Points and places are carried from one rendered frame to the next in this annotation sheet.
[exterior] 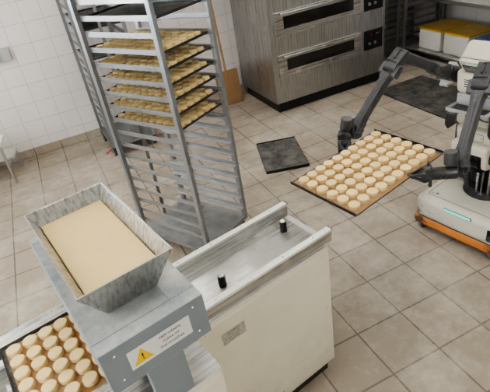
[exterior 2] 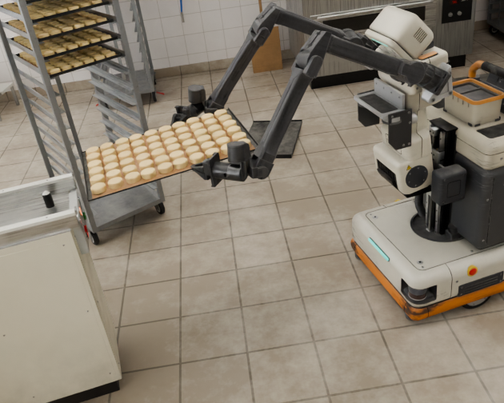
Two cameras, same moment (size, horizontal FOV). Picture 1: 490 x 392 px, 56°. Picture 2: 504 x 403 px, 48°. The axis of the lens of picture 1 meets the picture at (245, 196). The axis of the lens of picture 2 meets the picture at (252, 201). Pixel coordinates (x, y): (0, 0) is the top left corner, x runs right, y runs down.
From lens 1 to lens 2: 147 cm
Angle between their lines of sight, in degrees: 15
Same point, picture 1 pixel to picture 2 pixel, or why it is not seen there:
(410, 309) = (261, 353)
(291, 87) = (328, 58)
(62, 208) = not seen: outside the picture
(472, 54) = (377, 25)
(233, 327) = not seen: outside the picture
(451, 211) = (374, 244)
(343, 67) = not seen: hidden behind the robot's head
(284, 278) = not seen: outside the picture
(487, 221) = (404, 265)
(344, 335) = (165, 361)
